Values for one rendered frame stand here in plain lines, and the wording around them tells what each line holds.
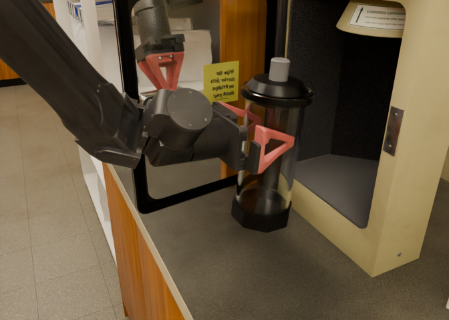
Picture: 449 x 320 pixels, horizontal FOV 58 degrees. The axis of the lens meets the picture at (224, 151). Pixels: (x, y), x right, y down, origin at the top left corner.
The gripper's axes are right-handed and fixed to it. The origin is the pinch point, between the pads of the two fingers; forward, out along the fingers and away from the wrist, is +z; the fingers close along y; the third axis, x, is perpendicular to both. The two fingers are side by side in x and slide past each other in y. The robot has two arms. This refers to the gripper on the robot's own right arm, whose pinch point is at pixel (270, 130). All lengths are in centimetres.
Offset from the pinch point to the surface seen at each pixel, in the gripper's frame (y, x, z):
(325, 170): 7.8, 14.3, 21.4
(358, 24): -1.4, -16.5, 12.7
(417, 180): -14.7, 4.7, 18.0
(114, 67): 124, 18, 8
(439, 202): -4.9, 19.9, 44.5
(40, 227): 172, 122, -25
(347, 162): 8.3, 13.8, 28.3
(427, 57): -14.4, -14.2, 12.5
